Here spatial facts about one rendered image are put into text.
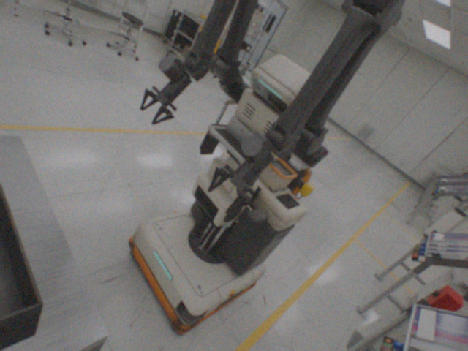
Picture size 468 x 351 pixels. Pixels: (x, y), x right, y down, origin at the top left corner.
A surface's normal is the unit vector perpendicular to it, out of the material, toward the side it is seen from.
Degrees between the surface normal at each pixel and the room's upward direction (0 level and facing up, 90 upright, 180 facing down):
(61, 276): 0
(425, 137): 90
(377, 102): 90
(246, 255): 90
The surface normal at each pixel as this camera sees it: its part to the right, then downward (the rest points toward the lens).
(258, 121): -0.69, 0.18
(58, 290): 0.47, -0.74
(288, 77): -0.08, -0.50
